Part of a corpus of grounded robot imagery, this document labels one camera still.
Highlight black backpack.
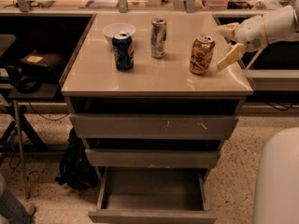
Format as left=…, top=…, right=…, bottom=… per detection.
left=55, top=128, right=99, bottom=190

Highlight orange soda can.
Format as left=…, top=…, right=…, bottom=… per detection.
left=189, top=35, right=216, bottom=75

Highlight blue Pepsi can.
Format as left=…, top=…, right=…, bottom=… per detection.
left=112, top=31, right=134, bottom=71

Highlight white bowl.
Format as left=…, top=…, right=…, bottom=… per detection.
left=103, top=22, right=135, bottom=45

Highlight black box with label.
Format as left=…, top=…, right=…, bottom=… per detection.
left=20, top=52, right=67, bottom=80

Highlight middle grey drawer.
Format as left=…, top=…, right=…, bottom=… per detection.
left=86, top=148, right=219, bottom=168

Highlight person's leg in jeans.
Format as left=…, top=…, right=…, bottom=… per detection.
left=0, top=174, right=31, bottom=224

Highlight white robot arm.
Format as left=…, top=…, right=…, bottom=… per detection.
left=217, top=3, right=299, bottom=224

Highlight tall silver can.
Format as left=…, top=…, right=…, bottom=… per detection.
left=150, top=18, right=166, bottom=59

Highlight grey drawer cabinet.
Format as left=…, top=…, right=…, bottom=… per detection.
left=59, top=12, right=255, bottom=224

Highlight bottom grey drawer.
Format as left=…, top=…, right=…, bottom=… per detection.
left=89, top=167, right=217, bottom=224

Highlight top grey drawer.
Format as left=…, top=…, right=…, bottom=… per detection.
left=69, top=113, right=238, bottom=140

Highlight white stick with tip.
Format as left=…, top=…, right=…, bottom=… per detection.
left=245, top=49, right=263, bottom=70

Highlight small side table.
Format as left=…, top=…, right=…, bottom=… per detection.
left=0, top=82, right=62, bottom=200

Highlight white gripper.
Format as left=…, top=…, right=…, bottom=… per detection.
left=217, top=15, right=268, bottom=71

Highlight grey drawer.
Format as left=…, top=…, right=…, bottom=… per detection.
left=86, top=148, right=219, bottom=168
left=89, top=167, right=217, bottom=224
left=69, top=113, right=238, bottom=140

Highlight black headphones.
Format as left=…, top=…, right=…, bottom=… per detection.
left=6, top=65, right=41, bottom=93

